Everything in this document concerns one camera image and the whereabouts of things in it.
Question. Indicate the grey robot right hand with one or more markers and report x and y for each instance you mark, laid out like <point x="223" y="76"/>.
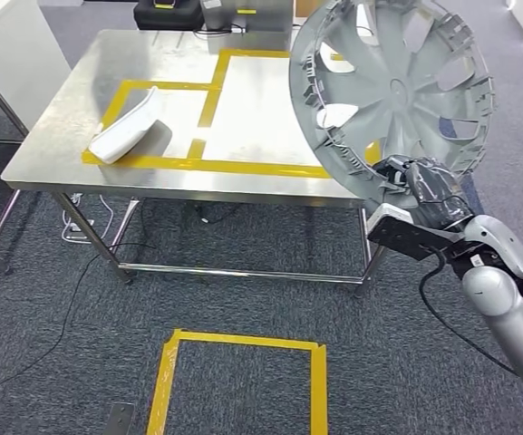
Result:
<point x="433" y="192"/>

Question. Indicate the yellow floor tape square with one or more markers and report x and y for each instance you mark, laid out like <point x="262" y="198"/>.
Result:
<point x="318" y="384"/>

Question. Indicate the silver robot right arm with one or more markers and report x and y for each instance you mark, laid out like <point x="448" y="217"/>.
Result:
<point x="510" y="312"/>

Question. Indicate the white curved plastic part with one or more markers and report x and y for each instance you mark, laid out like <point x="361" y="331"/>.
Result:
<point x="125" y="132"/>

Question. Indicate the stainless steel workbench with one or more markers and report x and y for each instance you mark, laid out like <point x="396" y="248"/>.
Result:
<point x="84" y="102"/>

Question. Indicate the black carry case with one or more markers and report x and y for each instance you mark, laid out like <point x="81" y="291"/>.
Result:
<point x="166" y="17"/>

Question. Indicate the silver-grey plastic wheel cover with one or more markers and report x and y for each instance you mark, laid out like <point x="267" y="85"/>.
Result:
<point x="392" y="90"/>

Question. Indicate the white power strip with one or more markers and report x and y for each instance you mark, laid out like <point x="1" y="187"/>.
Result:
<point x="80" y="228"/>

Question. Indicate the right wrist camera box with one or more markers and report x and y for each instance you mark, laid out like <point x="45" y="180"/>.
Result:
<point x="401" y="234"/>

